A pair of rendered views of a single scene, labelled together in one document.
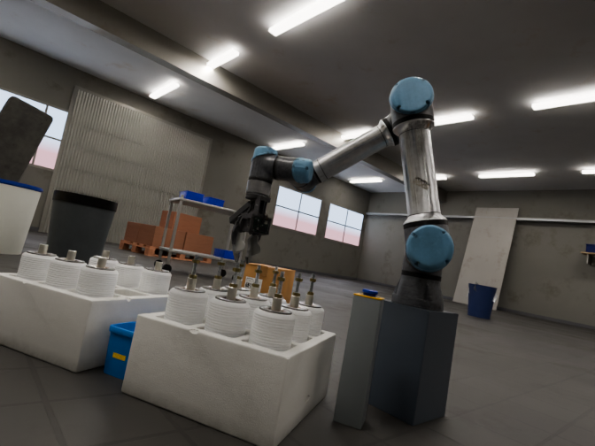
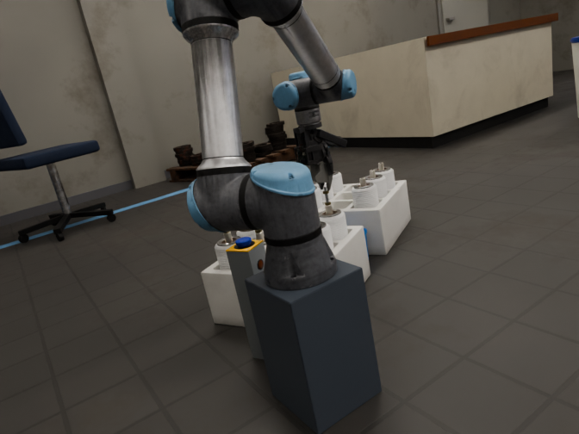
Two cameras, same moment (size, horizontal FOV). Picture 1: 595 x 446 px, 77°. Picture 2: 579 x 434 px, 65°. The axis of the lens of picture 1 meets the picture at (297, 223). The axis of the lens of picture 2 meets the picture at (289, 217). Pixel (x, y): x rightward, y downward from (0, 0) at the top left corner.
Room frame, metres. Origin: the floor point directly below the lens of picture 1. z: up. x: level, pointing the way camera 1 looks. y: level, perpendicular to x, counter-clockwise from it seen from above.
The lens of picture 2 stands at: (1.30, -1.26, 0.68)
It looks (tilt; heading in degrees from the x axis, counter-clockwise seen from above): 17 degrees down; 101
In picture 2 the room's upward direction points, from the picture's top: 12 degrees counter-clockwise
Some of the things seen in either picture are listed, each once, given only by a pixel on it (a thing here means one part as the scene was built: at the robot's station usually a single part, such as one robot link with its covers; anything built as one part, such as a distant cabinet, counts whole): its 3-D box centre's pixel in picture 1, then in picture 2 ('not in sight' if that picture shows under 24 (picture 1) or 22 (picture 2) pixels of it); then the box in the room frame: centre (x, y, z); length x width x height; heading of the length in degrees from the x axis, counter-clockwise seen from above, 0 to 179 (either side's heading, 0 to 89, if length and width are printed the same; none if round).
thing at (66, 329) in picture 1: (91, 313); (351, 216); (1.21, 0.59, 0.09); 0.39 x 0.39 x 0.18; 70
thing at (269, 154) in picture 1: (264, 165); (303, 90); (1.15, 0.14, 0.64); 0.09 x 0.08 x 0.11; 74
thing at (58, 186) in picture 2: not in sight; (40, 148); (-0.76, 1.49, 0.57); 0.66 x 0.63 x 1.13; 39
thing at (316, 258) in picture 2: (419, 289); (296, 251); (1.14, -0.40, 0.35); 0.15 x 0.15 x 0.10
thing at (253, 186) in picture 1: (258, 189); (308, 117); (1.15, 0.14, 0.56); 0.08 x 0.08 x 0.05
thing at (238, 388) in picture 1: (241, 359); (290, 273); (1.01, 0.08, 0.09); 0.39 x 0.39 x 0.18; 69
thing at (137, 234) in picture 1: (171, 234); not in sight; (6.73, 2.20, 0.41); 1.46 x 1.12 x 0.82; 133
